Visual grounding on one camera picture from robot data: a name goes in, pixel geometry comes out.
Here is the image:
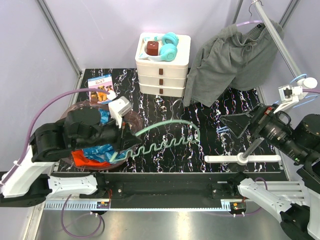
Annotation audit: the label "pink transparent basin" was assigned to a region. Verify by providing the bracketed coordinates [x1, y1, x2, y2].
[60, 100, 143, 171]

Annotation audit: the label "brown cube box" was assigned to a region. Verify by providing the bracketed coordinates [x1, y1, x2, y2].
[146, 41, 159, 56]

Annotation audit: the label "lilac hanger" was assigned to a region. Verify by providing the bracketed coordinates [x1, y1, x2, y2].
[236, 20, 263, 27]

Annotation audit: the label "white drawer unit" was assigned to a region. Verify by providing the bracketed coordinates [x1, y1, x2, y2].
[135, 32, 191, 98]

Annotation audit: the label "grey shorts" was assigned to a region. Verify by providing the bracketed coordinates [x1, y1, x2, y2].
[183, 23, 278, 107]

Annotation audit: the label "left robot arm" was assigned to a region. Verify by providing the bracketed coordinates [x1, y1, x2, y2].
[0, 107, 141, 208]

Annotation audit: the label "teal headphones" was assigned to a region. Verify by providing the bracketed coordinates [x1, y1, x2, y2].
[138, 32, 179, 62]

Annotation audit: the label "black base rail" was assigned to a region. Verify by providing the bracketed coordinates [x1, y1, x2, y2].
[49, 171, 288, 210]

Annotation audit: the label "dog picture book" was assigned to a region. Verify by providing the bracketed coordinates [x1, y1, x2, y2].
[87, 74, 117, 104]

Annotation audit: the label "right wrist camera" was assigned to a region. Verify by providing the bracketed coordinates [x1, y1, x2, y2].
[274, 85, 307, 113]

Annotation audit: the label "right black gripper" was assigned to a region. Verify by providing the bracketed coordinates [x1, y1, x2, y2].
[218, 100, 309, 161]

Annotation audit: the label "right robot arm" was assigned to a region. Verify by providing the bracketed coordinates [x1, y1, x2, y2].
[220, 103, 320, 240]

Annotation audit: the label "blue patterned shorts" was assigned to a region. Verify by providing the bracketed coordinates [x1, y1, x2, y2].
[83, 108, 115, 163]

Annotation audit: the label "mint green hanger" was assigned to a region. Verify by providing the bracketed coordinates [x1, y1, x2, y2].
[109, 119, 201, 164]

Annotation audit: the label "orange shorts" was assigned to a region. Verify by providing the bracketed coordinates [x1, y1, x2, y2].
[71, 150, 111, 168]

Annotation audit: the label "light blue wire hanger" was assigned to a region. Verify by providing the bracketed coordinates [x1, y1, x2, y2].
[216, 73, 318, 133]

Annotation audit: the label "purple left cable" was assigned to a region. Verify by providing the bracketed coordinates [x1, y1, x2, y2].
[0, 89, 112, 186]

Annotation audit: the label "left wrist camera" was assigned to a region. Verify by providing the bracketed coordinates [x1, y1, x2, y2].
[108, 96, 133, 129]

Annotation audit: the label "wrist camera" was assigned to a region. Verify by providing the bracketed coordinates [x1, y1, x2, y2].
[274, 85, 307, 113]
[108, 96, 133, 129]

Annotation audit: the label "white clothes rack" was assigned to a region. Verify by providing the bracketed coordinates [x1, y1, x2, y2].
[204, 0, 319, 166]

